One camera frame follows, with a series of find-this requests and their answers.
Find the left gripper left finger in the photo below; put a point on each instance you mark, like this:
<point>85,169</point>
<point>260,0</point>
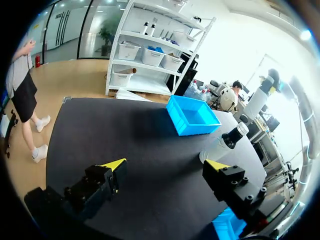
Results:
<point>97,185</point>

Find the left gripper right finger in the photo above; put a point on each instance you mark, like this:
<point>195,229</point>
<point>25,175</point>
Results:
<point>230,182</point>

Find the blue plastic bin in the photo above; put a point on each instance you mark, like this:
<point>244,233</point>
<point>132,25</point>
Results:
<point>228,223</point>
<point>192,116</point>

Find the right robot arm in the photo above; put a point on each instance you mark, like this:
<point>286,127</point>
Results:
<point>306,120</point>

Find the person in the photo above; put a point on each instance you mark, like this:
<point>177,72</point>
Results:
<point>22,87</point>
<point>233,96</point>

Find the white plastic bottle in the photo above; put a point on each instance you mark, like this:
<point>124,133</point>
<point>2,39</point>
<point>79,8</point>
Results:
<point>220,147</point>

